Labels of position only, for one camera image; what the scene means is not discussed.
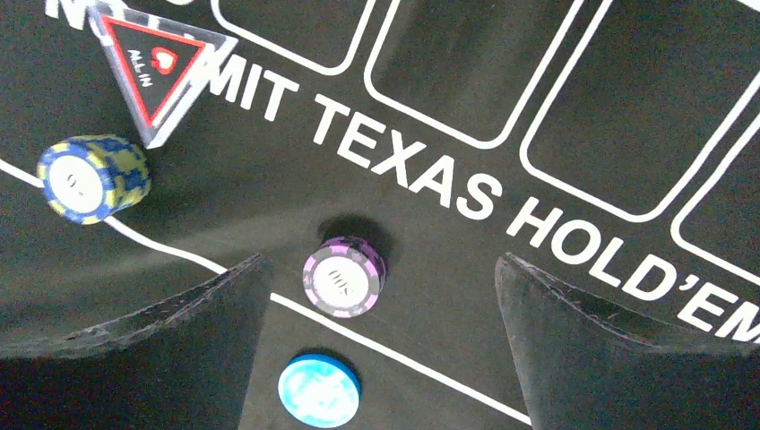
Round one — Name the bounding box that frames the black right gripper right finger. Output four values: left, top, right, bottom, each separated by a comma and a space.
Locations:
495, 254, 759, 429

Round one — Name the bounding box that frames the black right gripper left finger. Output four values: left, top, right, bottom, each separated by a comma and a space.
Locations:
1, 255, 272, 429

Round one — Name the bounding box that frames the blue round button chip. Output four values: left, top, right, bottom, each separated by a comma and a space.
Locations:
278, 354, 362, 429

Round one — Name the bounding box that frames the black poker felt mat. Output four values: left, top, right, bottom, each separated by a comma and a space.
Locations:
1, 1, 759, 429

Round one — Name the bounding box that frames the red triangular all-in marker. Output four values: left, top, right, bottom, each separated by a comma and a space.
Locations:
86, 1, 238, 149

